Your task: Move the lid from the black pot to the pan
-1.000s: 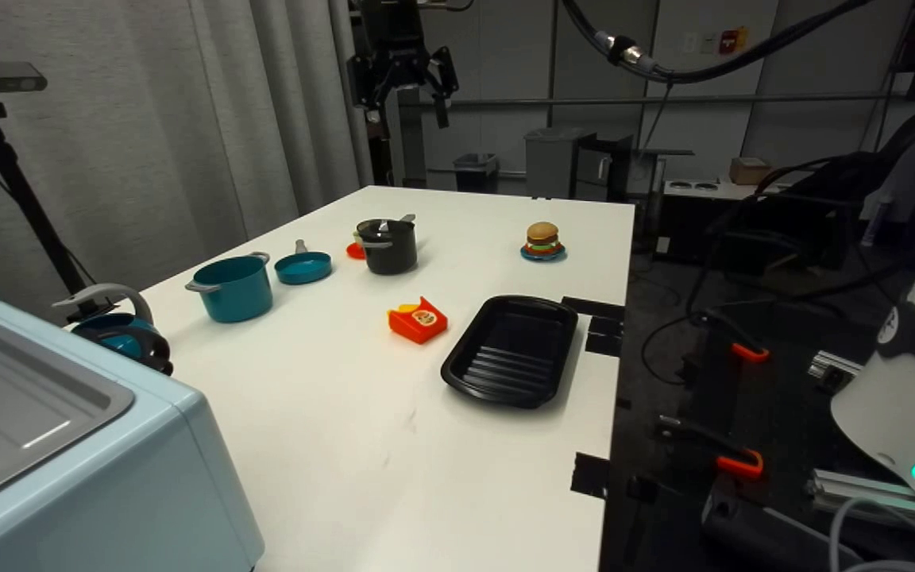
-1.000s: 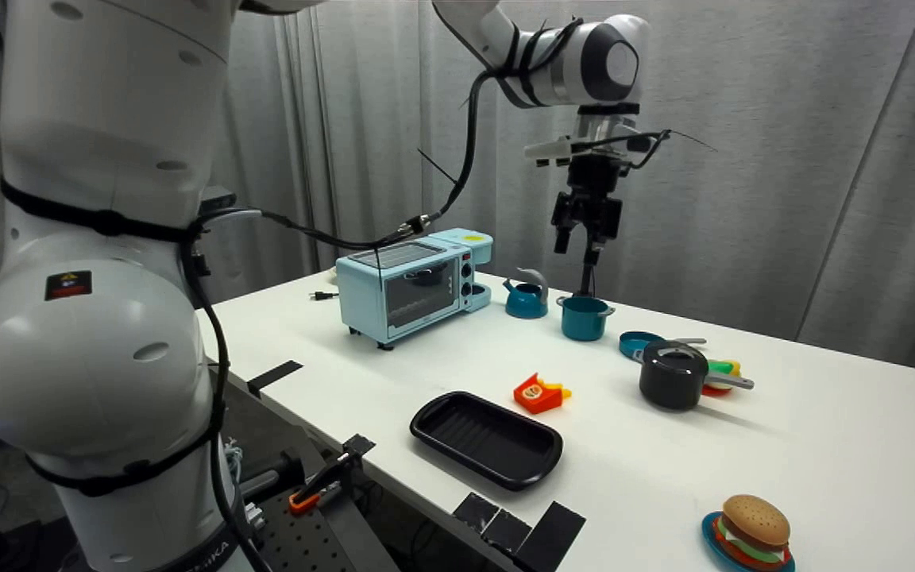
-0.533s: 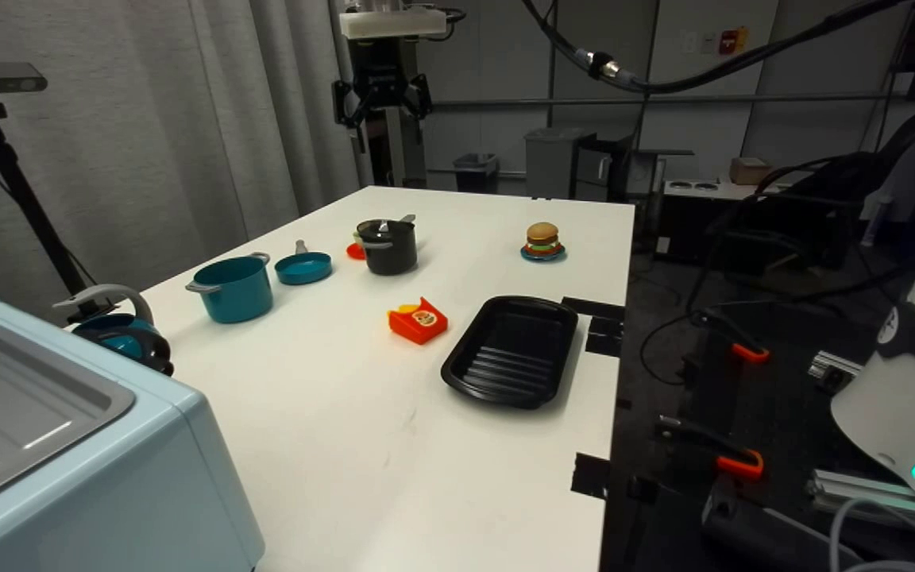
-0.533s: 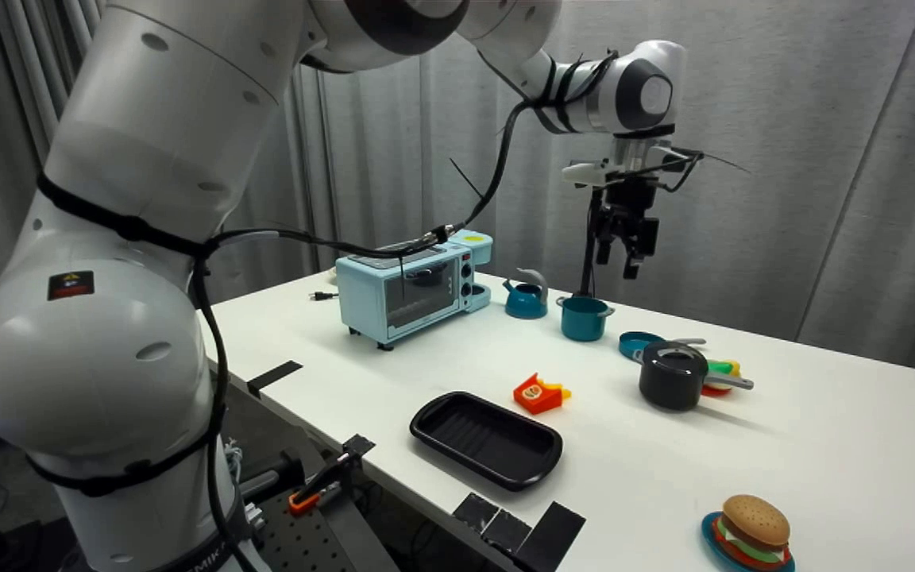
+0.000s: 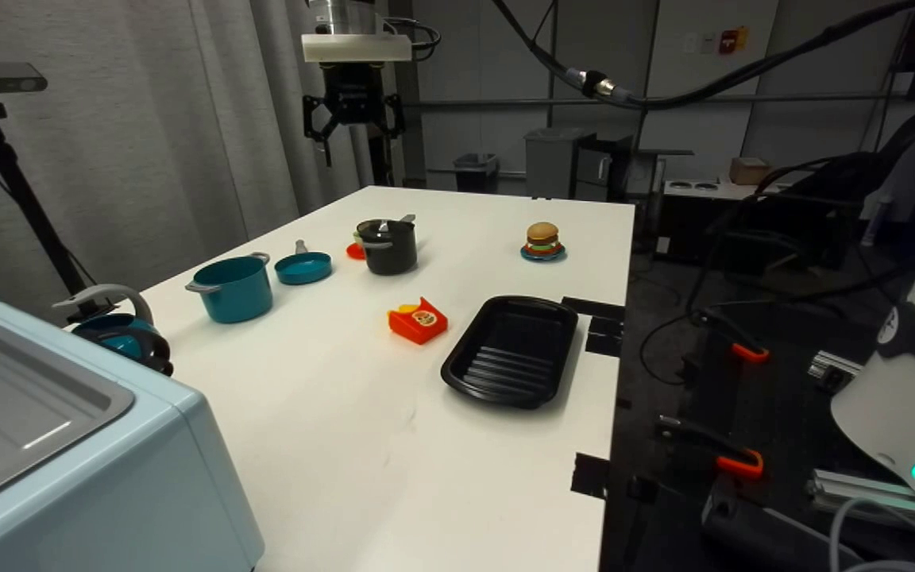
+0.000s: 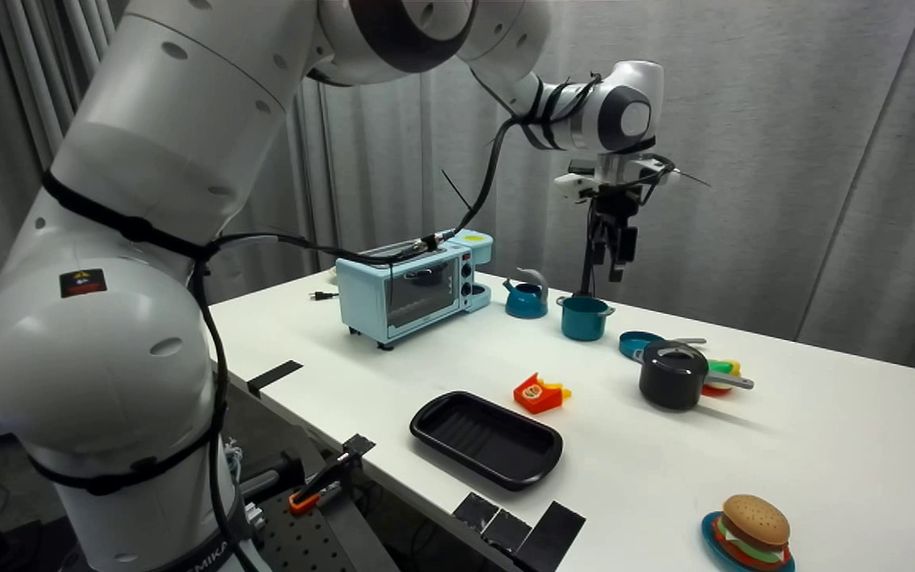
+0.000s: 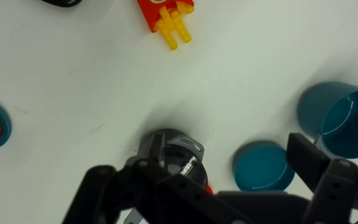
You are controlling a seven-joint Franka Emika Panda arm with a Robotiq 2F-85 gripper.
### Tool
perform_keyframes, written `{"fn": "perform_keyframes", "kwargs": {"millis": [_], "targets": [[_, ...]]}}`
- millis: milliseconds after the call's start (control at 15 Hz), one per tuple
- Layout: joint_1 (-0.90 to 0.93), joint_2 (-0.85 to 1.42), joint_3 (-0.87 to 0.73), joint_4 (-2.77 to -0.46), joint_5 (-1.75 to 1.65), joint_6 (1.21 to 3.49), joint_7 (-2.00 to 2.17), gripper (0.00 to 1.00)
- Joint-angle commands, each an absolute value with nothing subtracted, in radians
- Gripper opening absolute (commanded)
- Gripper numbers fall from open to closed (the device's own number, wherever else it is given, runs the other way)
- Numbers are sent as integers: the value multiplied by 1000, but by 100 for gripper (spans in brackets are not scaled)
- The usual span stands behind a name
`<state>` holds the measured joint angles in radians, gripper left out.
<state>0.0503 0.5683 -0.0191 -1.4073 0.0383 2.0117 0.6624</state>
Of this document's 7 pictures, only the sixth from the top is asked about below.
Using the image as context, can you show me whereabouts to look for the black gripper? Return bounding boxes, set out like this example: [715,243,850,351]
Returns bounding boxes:
[578,184,640,300]

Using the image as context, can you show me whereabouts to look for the clear glass pot lid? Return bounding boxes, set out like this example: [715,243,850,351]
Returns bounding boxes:
[640,342,711,382]

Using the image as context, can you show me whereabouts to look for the teal toy pot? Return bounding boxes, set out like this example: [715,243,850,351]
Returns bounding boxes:
[557,293,617,345]

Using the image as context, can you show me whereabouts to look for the black toy pot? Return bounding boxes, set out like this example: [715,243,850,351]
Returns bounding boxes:
[635,338,756,415]

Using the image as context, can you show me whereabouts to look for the black ribbed grill pan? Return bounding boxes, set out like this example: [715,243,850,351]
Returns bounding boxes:
[408,387,565,492]

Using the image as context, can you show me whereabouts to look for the teal toy kettle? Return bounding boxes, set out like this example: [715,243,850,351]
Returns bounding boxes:
[502,268,552,322]

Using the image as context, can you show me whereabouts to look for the red toy fries box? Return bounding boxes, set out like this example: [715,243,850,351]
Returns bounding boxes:
[512,372,576,417]

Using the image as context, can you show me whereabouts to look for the light blue toy oven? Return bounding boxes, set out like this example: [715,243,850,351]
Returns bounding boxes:
[334,226,498,352]

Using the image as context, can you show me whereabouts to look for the grey curtain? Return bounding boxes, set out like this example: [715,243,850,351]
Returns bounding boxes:
[0,0,915,378]

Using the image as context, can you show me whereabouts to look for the large black tape square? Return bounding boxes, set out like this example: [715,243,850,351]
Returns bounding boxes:
[516,499,586,572]

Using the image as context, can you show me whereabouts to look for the small black tape square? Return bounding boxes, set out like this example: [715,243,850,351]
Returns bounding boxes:
[450,492,498,534]
[481,507,529,557]

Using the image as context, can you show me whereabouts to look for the small teal plate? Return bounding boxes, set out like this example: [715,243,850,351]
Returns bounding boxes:
[700,509,796,572]

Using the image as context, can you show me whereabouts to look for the toy hamburger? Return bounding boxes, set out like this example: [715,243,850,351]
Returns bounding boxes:
[711,492,793,569]

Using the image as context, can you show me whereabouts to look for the black tape strip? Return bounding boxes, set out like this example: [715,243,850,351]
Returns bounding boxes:
[245,361,305,399]

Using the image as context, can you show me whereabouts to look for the black clamp orange tip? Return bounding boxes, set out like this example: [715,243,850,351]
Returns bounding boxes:
[283,428,377,518]

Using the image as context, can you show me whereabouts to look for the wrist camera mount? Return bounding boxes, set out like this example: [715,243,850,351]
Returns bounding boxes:
[552,152,684,200]

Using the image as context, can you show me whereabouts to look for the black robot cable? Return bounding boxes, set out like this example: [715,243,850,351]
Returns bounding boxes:
[39,75,609,572]

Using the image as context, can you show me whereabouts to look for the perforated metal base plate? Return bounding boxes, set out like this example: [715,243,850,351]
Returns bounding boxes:
[253,496,403,572]

